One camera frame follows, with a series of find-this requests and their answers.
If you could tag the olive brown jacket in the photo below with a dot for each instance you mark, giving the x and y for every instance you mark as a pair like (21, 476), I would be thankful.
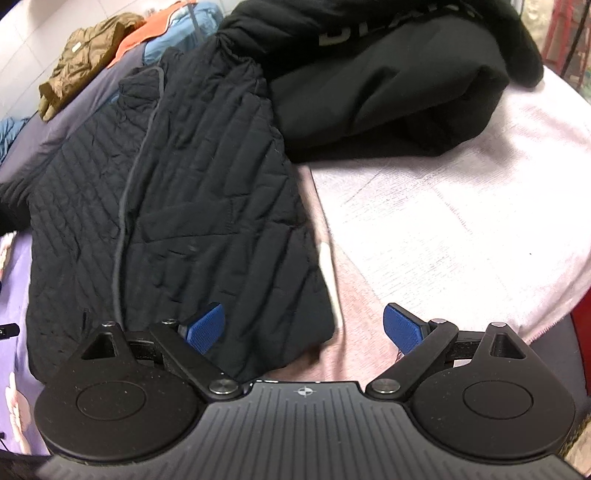
(86, 53)

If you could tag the blue garment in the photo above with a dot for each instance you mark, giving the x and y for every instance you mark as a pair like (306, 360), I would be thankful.
(188, 27)

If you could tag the black quilted jacket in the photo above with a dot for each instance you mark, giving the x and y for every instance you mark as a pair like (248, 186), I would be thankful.
(175, 195)

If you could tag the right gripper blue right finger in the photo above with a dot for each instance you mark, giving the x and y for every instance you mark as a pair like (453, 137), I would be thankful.
(403, 328)

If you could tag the dark grey bed sheet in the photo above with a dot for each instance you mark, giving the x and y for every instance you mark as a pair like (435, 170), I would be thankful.
(38, 140)

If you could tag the pink white blanket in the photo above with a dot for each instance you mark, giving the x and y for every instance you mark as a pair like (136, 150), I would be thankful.
(496, 230)

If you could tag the purple floral bed sheet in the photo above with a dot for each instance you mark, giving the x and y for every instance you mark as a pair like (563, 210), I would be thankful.
(19, 388)

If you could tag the black hoodie with lettering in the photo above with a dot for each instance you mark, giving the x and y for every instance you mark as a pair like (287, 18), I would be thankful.
(368, 79)

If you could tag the red chair frame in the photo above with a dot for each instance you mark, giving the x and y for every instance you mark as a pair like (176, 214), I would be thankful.
(566, 50)

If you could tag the orange garment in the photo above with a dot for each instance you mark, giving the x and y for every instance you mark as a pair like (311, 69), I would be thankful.
(156, 25)

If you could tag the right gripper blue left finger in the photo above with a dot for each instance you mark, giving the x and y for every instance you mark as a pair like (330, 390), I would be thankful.
(203, 329)

